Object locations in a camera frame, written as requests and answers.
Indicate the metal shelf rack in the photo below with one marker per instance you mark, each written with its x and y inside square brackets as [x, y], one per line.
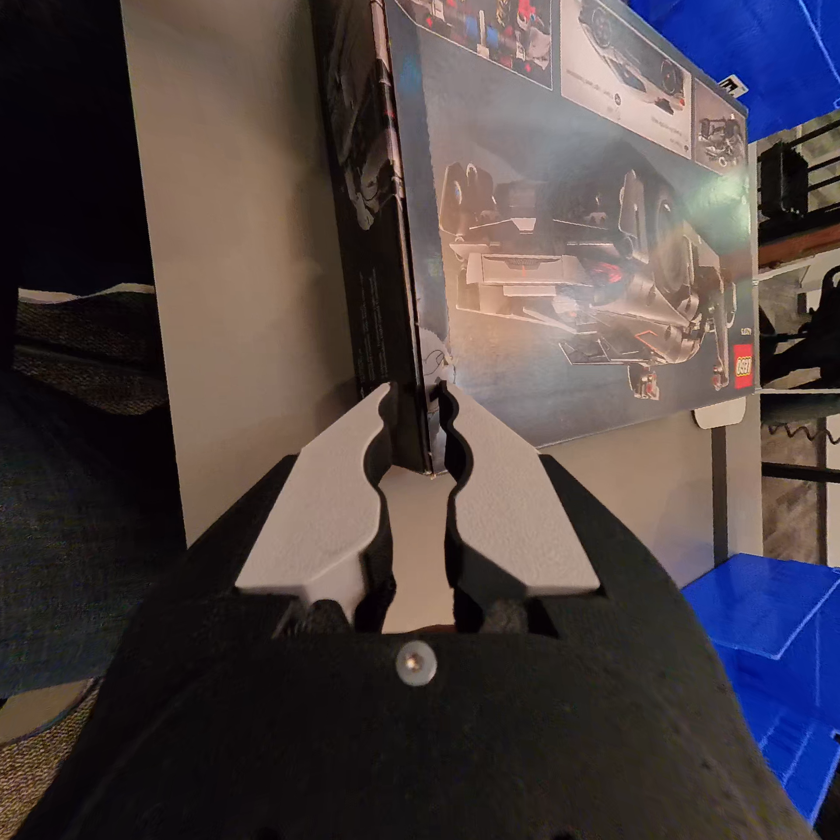
[797, 241]

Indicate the white round table base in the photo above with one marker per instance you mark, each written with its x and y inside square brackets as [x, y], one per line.
[39, 715]

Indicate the blue plastic bin with tag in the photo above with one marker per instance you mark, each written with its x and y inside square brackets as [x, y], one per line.
[754, 46]

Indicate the lego set car box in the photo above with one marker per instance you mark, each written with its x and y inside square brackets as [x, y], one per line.
[558, 197]

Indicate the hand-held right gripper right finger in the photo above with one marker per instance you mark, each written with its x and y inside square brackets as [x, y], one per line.
[518, 525]

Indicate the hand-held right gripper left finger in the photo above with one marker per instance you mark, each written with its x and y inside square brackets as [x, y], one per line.
[315, 518]

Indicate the black boxy device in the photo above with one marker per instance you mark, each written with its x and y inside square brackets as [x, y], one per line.
[784, 177]

